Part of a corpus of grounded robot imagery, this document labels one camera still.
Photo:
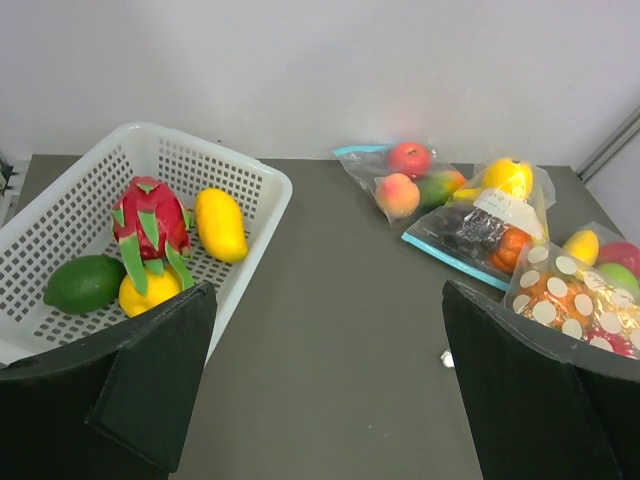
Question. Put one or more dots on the yellow lemon in bag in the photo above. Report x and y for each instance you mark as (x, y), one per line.
(583, 245)

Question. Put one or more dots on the red fruit in bag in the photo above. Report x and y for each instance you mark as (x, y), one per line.
(622, 253)

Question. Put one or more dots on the green apple in bag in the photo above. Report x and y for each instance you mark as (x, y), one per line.
(621, 275)

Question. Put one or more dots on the green red mango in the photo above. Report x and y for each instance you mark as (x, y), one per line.
(435, 189)

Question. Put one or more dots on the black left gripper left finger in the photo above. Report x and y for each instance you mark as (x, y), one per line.
(114, 405)

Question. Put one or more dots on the zip bag with apple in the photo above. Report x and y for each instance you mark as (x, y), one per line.
(367, 163)

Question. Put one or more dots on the dark purple grapes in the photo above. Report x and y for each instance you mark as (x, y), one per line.
(468, 229)

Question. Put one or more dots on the white perforated plastic basket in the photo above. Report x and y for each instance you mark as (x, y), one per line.
(72, 218)

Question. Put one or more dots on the green lime in basket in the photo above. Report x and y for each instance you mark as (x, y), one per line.
(84, 284)

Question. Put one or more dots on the polka dot zip bag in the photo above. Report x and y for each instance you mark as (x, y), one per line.
(556, 290)

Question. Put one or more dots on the pink peach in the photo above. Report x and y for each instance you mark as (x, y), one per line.
(397, 196)

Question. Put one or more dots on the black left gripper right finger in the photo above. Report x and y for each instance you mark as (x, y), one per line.
(540, 404)

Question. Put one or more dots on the small orange pumpkin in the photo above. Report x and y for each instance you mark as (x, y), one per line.
(505, 257)

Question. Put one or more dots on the red dragon fruit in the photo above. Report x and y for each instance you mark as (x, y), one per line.
(151, 226)

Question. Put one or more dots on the aluminium frame post right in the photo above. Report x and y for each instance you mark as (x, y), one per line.
(610, 147)

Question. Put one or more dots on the yellow lemon in basket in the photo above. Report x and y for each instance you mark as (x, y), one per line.
(160, 288)

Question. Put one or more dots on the red apple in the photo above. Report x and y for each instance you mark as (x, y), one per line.
(411, 159)

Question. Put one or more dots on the blue zip bag with grapes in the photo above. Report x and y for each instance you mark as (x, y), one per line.
(528, 215)

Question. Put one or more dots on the yellow mango in basket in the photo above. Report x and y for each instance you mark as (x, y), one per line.
(219, 222)

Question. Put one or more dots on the orange yellow round fruit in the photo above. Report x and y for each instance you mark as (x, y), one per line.
(513, 177)

